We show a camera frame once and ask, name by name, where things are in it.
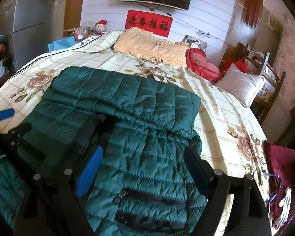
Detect light blue bag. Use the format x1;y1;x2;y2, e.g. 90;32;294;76
48;36;75;52

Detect blue cable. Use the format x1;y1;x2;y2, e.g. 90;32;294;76
265;172;284;205

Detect wooden chair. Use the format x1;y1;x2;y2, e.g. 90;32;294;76
238;43;287;124

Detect peach ruffled pillow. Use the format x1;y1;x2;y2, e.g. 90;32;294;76
113;27;190;68

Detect dark red velvet cloth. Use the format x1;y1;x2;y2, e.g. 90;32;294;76
263;141;295;235

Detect red banner with black calligraphy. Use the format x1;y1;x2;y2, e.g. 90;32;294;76
124;10;173;37

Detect cream floral plaid bedspread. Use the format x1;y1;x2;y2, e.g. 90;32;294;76
0;29;273;236

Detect dark green quilted puffer jacket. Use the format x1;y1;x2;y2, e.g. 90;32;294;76
0;65;208;236

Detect white work glove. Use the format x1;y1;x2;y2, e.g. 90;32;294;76
274;188;292;230

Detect grey refrigerator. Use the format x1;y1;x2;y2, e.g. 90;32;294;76
2;0;51;75

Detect framed photo at headboard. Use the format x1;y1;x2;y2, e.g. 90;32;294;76
182;35;207;52

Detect pale pink square pillow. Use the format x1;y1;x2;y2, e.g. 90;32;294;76
215;64;264;108

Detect plush doll with red hat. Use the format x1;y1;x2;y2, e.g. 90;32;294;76
93;20;108;35

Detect red hanging tassel decoration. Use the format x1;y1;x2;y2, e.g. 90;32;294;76
241;0;262;29

